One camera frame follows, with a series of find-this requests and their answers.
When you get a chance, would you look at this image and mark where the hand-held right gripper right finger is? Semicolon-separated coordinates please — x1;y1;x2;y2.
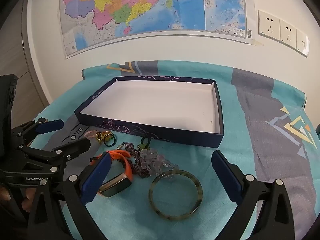
211;150;295;240

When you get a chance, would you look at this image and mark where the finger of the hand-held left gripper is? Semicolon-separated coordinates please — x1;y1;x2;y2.
11;118;64;145
17;138;91;174

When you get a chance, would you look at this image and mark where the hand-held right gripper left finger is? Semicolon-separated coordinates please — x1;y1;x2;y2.
27;152;112;240

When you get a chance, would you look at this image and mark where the orange smartwatch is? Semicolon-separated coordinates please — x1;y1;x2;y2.
90;150;134;198

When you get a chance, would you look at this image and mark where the black ring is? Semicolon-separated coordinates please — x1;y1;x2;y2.
105;134;117;147

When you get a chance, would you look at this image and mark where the purple beaded bracelet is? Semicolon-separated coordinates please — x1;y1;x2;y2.
119;142;150;178

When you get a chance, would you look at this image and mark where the green charm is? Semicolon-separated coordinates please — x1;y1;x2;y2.
137;136;152;152

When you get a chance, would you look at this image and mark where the clear crystal bead bracelet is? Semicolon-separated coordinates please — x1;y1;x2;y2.
140;149;179;177

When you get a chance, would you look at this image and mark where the mottled green bangle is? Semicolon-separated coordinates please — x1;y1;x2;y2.
149;169;202;221

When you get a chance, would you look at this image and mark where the dark blue box lid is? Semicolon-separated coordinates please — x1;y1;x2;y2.
74;76;224;148

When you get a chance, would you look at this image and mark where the person's left hand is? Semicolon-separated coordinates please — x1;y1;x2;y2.
0;183;34;213

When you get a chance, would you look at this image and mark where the teal and grey printed blanket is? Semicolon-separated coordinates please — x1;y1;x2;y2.
32;60;320;240

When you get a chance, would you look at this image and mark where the grey cabinet door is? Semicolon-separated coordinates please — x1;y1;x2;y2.
0;0;50;107

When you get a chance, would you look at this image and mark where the white wall socket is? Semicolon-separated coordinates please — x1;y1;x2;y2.
296;29;310;57
258;10;281;42
279;19;298;47

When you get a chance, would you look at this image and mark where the colourful wall map poster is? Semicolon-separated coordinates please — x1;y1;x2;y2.
59;0;253;59

